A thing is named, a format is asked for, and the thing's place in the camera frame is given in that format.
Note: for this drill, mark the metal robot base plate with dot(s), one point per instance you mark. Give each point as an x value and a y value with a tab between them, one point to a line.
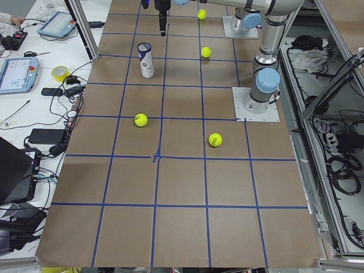
231	33
248	110

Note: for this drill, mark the yellow tennis ball far left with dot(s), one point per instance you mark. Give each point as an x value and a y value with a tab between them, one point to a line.
201	14

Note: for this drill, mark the yellow tennis ball near base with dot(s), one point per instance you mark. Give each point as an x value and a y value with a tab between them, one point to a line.
215	140

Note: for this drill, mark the white blue tennis ball can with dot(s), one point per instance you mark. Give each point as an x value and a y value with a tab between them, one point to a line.
145	58

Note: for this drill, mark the blue teach pendant near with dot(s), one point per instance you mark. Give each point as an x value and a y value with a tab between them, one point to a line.
18	74

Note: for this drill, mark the black power adapter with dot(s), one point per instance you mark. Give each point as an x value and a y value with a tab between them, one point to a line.
46	136

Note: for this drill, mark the blue teach pendant far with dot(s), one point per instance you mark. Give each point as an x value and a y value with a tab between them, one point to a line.
59	25

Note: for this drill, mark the aluminium frame post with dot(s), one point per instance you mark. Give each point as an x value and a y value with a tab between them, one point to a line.
77	13

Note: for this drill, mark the yellow tennis ball front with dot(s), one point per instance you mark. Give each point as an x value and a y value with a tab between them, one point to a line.
140	120

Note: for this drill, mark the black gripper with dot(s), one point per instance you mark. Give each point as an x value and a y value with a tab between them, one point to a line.
161	5

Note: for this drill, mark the black phone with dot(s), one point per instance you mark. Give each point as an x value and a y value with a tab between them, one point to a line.
52	92

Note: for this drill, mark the blue teach pendant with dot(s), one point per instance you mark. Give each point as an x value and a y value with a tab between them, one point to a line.
18	74
59	25

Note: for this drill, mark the black laptop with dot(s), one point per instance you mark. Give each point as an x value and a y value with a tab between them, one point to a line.
19	168

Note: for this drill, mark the yellow tennis ball behind arm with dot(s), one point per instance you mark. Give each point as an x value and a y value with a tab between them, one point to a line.
206	52

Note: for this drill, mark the yellow tape roll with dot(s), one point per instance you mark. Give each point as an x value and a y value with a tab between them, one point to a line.
59	73

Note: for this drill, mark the white crumpled cloth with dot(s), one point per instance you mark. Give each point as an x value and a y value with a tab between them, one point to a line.
311	61

